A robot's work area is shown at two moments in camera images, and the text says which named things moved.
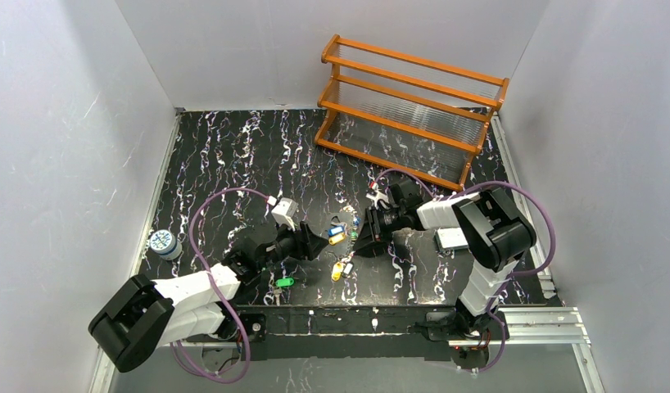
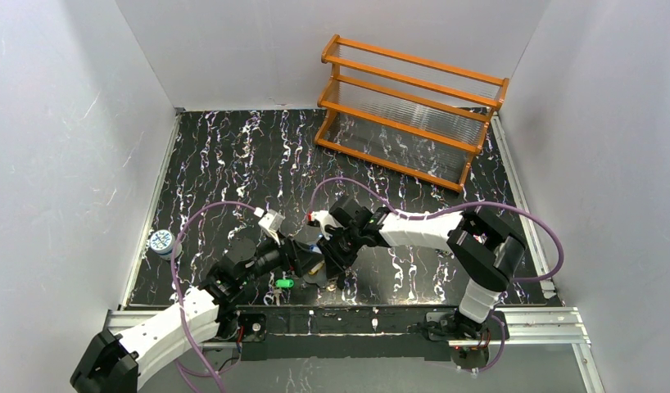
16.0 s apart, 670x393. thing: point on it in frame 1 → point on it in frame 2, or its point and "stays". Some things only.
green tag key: (284, 282) stays
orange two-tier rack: (418, 115) stays
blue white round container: (165, 244) stays
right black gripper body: (373, 228) → (335, 247)
